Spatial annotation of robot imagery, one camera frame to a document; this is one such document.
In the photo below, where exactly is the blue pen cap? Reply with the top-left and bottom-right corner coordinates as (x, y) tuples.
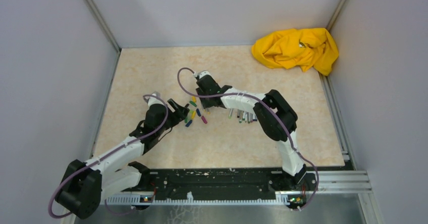
(185, 120), (193, 127)

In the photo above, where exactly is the purple pen cap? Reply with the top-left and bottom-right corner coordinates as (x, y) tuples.
(201, 116), (207, 124)

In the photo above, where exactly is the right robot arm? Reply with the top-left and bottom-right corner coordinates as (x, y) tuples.
(195, 71), (306, 190)

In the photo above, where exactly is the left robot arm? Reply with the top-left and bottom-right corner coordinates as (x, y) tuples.
(48, 95), (190, 219)

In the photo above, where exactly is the yellow cloth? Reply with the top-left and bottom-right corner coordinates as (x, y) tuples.
(251, 28), (339, 76)

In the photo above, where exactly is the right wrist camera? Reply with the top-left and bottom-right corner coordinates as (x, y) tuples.
(195, 71), (211, 80)

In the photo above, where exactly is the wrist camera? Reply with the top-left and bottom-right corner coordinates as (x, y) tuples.
(146, 91), (163, 106)
(195, 71), (211, 80)

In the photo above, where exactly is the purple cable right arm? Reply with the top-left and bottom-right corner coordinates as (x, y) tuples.
(177, 67), (320, 212)

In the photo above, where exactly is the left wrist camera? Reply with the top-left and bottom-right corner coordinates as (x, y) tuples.
(146, 91), (163, 106)

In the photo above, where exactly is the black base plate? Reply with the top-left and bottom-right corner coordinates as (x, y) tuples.
(127, 168), (316, 201)

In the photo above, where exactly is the aluminium frame rail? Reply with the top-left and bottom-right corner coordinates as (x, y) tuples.
(60, 149), (385, 224)

